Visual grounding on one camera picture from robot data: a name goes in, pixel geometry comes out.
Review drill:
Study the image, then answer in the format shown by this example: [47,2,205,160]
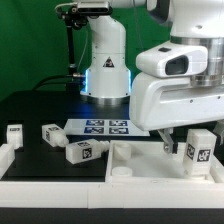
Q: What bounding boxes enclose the black cables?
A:
[31,74,86,92]

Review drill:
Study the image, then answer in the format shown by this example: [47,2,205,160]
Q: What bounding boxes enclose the white tag sheet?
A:
[64,119,149,136]

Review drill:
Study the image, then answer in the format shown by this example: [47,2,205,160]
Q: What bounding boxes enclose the white square tabletop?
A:
[105,140,224,184]

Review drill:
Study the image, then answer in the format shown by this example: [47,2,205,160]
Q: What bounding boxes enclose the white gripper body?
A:
[129,43,224,131]

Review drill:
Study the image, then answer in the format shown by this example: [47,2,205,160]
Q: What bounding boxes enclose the grey camera on stand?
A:
[77,1,112,15]

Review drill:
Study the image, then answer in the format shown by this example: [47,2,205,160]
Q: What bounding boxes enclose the white left fence rail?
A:
[0,144,15,179]

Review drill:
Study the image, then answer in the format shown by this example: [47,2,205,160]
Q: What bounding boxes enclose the white front fence rail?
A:
[0,182,224,209]

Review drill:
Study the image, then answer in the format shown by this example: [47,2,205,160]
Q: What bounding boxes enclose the white fence rail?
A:
[0,144,15,179]
[0,182,224,209]

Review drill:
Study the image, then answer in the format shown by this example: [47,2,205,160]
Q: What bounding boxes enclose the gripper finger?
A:
[214,120,224,136]
[158,128,178,154]

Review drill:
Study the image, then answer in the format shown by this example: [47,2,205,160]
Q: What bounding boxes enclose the black camera stand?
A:
[55,3,87,88]

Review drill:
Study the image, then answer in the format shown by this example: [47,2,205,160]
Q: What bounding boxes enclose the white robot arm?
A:
[78,0,224,134]

